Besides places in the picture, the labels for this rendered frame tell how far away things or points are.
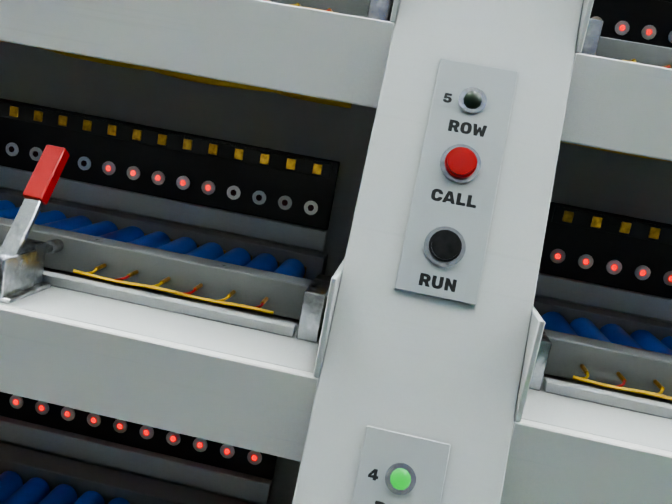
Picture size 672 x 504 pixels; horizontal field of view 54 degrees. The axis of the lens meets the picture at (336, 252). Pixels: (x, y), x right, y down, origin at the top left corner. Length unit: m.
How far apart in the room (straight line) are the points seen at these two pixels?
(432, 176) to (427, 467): 0.14
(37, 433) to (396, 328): 0.32
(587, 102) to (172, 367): 0.25
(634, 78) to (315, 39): 0.17
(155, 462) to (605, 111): 0.38
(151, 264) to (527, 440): 0.24
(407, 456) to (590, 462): 0.09
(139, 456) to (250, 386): 0.20
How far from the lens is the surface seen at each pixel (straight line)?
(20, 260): 0.39
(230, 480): 0.51
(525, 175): 0.34
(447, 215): 0.33
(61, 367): 0.37
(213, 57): 0.38
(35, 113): 0.58
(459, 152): 0.33
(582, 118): 0.37
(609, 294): 0.52
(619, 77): 0.38
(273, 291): 0.40
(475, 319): 0.33
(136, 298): 0.39
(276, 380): 0.33
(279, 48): 0.37
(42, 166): 0.41
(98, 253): 0.43
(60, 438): 0.54
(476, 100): 0.35
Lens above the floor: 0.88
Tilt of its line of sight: 9 degrees up
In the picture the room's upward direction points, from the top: 12 degrees clockwise
